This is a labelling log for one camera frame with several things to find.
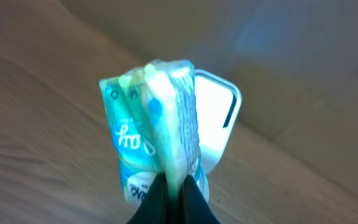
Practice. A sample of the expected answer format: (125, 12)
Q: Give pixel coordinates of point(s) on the small teal tissue pack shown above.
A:
(151, 112)

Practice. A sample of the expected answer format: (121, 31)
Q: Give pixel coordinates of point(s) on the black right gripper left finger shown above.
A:
(153, 210)

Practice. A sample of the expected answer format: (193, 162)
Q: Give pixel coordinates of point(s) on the white barcode scanner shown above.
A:
(218, 102)

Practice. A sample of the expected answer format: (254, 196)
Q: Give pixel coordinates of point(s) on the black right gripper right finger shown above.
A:
(194, 208)

